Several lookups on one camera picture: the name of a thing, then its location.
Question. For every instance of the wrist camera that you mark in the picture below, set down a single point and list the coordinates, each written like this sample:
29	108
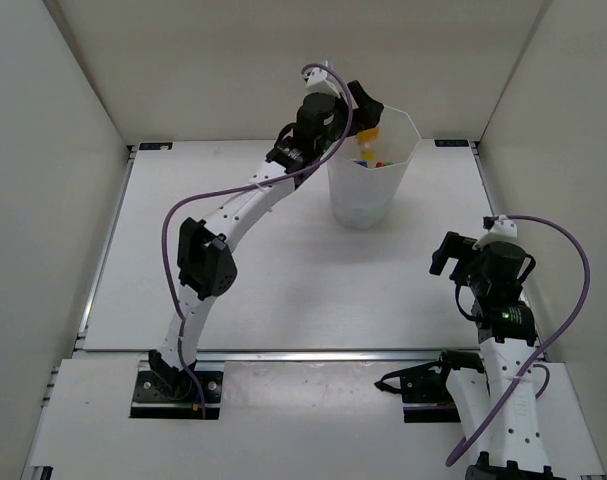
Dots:
498	229
317	80

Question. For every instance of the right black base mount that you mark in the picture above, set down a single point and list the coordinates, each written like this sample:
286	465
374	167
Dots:
423	388

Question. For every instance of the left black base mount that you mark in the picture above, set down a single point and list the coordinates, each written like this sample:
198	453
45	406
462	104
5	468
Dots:
152	400

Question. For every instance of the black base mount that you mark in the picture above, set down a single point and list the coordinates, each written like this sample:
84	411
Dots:
152	400
423	388

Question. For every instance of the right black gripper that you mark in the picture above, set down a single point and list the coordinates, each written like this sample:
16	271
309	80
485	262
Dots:
455	246

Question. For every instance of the left black table label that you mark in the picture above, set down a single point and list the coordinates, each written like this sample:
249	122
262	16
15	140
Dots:
155	146

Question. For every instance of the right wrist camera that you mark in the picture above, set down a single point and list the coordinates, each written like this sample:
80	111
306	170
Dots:
498	229

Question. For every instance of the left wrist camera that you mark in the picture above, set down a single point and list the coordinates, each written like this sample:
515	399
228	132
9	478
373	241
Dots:
317	80

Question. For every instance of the white plastic bin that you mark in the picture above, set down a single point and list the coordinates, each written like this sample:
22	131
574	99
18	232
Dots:
360	196

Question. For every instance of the black table label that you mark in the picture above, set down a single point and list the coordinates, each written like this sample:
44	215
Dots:
155	146
451	143

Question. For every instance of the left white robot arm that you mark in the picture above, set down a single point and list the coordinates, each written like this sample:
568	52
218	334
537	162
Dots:
206	268

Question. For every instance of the right black table label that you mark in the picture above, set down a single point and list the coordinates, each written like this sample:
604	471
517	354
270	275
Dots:
451	143

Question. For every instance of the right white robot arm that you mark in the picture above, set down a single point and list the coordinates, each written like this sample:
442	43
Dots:
493	390

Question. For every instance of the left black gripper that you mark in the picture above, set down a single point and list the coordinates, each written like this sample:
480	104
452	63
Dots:
367	112

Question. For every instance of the yellow label clear bottle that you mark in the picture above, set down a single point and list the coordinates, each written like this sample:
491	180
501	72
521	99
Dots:
366	142

